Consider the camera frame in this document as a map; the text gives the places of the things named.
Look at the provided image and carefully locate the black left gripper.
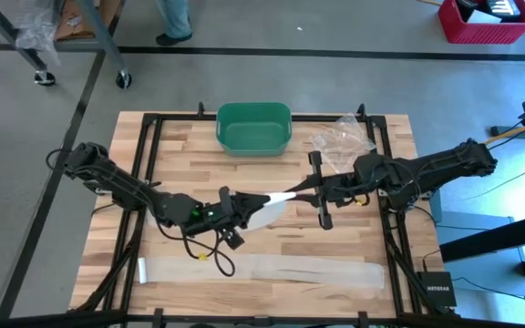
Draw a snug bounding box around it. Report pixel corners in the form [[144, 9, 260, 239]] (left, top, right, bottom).
[[184, 186, 273, 251]]

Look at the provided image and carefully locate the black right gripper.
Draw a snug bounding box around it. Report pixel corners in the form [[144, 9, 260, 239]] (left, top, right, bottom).
[[283, 150, 359, 231]]

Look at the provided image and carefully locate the clear plastic bag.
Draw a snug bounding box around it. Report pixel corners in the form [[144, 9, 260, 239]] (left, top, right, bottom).
[[308, 113, 377, 177]]

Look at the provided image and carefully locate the green plastic bin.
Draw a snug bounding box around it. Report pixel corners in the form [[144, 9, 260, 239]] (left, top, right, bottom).
[[215, 101, 293, 158]]

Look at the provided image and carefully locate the person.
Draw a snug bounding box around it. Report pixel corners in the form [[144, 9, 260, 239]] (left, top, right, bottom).
[[155, 0, 194, 46]]

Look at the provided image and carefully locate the black power strip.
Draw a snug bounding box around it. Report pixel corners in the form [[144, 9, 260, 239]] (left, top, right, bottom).
[[489, 125, 525, 138]]

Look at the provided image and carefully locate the grey-legged wooden workbench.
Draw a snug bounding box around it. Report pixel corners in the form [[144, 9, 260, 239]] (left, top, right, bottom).
[[0, 0, 132, 90]]

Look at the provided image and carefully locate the red plastic crate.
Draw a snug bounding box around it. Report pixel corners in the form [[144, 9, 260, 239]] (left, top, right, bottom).
[[437, 0, 525, 46]]

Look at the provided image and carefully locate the brown cardboard sheet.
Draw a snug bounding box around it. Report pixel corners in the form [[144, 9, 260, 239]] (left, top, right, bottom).
[[54, 0, 122, 42]]

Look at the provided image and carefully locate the black device in crate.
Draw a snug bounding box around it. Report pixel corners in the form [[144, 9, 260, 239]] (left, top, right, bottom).
[[455, 0, 525, 23]]

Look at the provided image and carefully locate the crumpled clear plastic sheet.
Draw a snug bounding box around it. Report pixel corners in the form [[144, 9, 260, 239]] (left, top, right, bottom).
[[14, 0, 61, 65]]

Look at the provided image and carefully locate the black aluminium frame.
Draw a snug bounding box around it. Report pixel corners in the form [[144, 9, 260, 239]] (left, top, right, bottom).
[[0, 102, 525, 328]]

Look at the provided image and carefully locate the black Netgear switch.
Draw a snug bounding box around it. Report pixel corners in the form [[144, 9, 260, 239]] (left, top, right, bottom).
[[416, 271, 458, 309]]

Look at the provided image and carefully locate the black network cable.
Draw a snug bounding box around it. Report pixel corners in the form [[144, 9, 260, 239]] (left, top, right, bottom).
[[451, 275, 525, 309]]

